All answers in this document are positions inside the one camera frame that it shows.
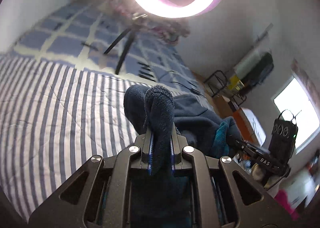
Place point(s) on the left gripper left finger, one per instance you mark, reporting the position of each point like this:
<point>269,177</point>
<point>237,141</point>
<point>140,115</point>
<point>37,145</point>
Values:
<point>99,193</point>

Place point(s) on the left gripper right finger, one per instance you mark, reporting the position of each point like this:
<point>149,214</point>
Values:
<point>222,194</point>

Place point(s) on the teal fleece jacket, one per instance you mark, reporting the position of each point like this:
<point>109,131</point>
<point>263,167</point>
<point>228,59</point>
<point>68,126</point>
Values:
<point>159,194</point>

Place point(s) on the dark hanging clothes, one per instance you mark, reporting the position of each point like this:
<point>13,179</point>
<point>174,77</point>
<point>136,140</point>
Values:
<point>260,71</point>

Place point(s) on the black clothes rack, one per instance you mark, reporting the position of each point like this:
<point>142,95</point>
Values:
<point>216,85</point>

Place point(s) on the window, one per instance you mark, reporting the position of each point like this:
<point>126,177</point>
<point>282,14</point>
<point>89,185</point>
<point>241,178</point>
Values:
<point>295,105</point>

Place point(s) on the blue white striped quilt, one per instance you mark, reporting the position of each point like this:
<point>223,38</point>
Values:
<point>53,119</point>

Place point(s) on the yellow box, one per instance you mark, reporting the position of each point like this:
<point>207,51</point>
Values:
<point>235,84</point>

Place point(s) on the blue checked bed sheet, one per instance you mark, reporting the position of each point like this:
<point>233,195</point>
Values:
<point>78,35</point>

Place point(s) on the floral folded pillows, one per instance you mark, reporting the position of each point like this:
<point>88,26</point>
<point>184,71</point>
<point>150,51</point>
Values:
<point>167,30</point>

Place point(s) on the black light tripod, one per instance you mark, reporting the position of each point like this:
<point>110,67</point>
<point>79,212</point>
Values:
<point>136,25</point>

